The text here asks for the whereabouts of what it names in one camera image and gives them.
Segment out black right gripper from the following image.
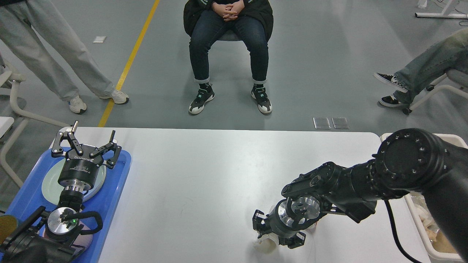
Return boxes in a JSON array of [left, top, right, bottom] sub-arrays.
[[252, 196, 324, 249]]

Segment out floor socket plate right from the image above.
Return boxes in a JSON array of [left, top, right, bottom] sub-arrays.
[[332, 118, 350, 129]]

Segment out beige plastic bin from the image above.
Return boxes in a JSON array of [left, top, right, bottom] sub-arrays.
[[389, 134, 467, 263]]

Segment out blue plastic tray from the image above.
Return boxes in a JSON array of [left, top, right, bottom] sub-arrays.
[[6, 149, 131, 263]]

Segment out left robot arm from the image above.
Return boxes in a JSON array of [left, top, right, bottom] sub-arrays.
[[1, 121, 122, 263]]

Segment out standing person grey trousers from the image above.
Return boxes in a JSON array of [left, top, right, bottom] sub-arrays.
[[0, 0, 131, 114]]

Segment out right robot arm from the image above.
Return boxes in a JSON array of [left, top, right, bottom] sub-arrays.
[[252, 128, 468, 262]]

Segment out aluminium foil tray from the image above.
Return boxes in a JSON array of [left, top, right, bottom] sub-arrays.
[[410, 193, 431, 221]]

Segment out brown paper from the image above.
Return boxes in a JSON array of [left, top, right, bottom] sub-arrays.
[[419, 216, 440, 242]]

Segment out white paper cup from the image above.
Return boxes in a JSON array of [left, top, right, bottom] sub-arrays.
[[253, 214, 279, 254]]

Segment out large brown paper bag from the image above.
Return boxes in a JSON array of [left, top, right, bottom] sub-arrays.
[[432, 229, 457, 254]]

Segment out white desk leg far right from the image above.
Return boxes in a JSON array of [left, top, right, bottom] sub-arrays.
[[414, 0, 468, 19]]

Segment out crushed red can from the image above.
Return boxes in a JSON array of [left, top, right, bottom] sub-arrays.
[[306, 214, 323, 232]]

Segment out green plate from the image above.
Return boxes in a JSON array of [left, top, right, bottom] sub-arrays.
[[42, 159, 107, 205]]

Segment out floor socket plate left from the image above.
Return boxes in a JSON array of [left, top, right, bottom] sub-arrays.
[[313, 118, 331, 130]]

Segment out white paper scrap on floor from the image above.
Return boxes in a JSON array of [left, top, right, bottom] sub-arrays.
[[93, 35, 107, 43]]

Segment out seated person dark jeans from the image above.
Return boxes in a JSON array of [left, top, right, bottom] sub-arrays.
[[183, 0, 274, 115]]

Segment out chair under middle person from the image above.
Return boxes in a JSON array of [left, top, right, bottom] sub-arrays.
[[218, 31, 241, 42]]

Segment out white office chair right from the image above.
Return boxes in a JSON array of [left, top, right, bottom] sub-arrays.
[[402, 69, 468, 115]]

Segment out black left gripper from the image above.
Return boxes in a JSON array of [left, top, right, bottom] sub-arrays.
[[51, 121, 122, 191]]

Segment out floor socket plate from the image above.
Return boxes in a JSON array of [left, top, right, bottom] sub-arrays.
[[332, 118, 350, 129], [313, 118, 331, 130]]

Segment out seated person on right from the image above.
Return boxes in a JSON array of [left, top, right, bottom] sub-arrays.
[[373, 28, 468, 107]]

